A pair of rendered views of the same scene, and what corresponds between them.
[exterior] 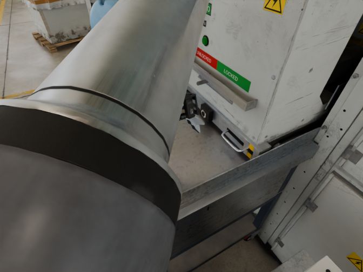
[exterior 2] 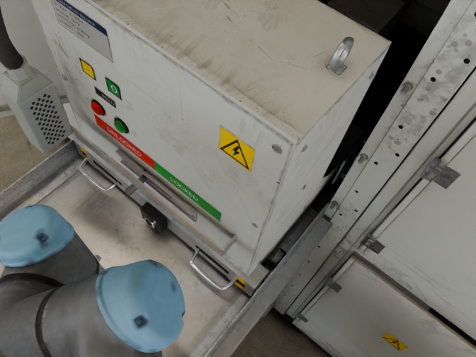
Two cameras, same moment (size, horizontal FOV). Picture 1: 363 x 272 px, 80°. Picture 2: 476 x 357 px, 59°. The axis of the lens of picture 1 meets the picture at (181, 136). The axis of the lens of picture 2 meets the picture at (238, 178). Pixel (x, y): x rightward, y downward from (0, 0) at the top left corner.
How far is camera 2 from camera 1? 0.43 m
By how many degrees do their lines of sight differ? 24
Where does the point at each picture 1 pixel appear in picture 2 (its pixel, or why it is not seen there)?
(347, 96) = (357, 176)
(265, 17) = (224, 159)
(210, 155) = not seen: hidden behind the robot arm
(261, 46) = (227, 185)
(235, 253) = (244, 346)
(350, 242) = (383, 324)
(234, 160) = (219, 295)
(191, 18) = not seen: outside the picture
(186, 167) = not seen: hidden behind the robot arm
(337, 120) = (350, 200)
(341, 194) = (367, 279)
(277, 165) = (281, 281)
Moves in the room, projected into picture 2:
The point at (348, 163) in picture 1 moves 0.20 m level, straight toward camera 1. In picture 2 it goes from (369, 251) to (338, 331)
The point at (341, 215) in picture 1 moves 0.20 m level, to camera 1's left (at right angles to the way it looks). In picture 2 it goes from (370, 299) to (302, 328)
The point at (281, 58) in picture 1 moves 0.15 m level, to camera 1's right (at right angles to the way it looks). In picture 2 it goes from (261, 212) to (348, 183)
